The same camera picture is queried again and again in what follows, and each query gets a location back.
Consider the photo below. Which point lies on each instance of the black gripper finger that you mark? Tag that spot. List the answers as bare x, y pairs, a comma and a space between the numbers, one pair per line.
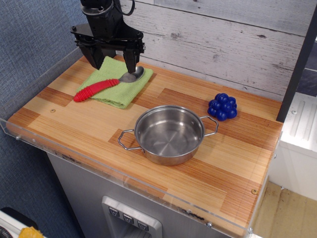
131, 59
94, 56

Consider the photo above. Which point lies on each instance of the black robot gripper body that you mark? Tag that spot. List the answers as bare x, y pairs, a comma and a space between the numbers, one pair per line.
106, 28

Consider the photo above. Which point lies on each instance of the blue toy grape bunch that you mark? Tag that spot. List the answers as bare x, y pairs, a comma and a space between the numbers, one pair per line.
223, 107

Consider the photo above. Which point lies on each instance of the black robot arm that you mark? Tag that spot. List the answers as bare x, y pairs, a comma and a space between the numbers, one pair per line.
95, 3

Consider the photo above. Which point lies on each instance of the green folded cloth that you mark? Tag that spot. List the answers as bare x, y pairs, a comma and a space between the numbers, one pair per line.
121, 95

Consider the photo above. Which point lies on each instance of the stainless steel pot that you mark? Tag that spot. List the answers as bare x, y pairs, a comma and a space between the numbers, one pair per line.
170, 135

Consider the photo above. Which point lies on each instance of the clear acrylic table guard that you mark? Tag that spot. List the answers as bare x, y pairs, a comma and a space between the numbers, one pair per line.
215, 185

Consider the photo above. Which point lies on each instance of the grey toy fridge cabinet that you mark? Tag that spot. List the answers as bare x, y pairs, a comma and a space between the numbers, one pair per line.
85, 187

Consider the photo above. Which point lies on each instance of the silver dispenser panel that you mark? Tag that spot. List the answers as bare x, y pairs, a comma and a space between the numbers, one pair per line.
127, 222

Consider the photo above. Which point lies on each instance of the yellow object bottom left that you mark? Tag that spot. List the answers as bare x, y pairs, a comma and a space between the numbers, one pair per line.
30, 232

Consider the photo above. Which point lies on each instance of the white ribbed side counter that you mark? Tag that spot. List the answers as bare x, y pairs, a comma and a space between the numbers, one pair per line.
294, 163

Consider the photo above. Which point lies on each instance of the red handled metal spoon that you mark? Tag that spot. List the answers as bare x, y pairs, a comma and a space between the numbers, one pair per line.
95, 88

